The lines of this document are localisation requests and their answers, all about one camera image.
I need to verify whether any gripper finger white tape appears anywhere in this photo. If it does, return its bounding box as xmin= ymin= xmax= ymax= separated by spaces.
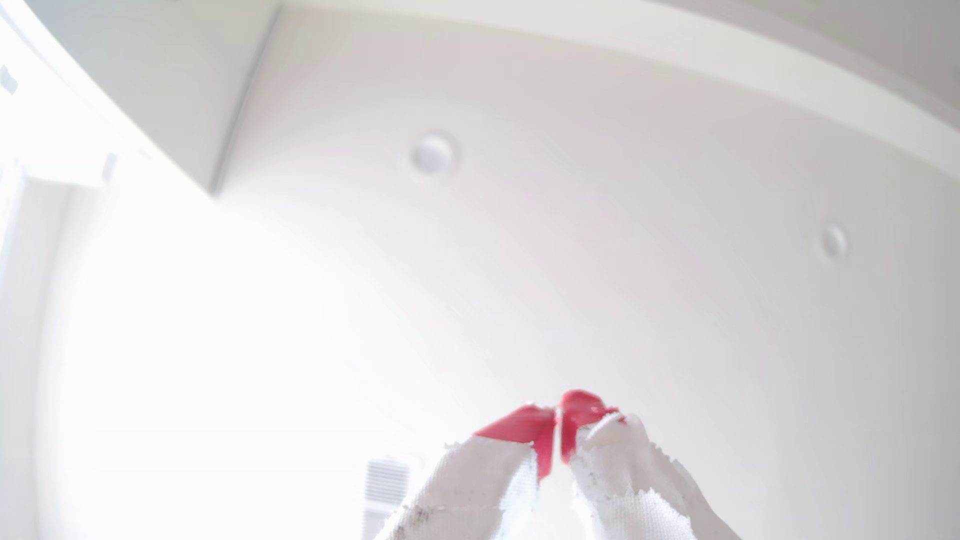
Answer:
xmin=375 ymin=405 xmax=560 ymax=540
xmin=558 ymin=389 xmax=744 ymax=540

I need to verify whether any round recessed ceiling light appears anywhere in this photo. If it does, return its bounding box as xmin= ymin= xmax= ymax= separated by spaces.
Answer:
xmin=818 ymin=223 xmax=850 ymax=262
xmin=409 ymin=132 xmax=459 ymax=178

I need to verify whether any white wall air vent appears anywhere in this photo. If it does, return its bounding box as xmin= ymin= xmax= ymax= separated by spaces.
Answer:
xmin=362 ymin=458 xmax=411 ymax=540

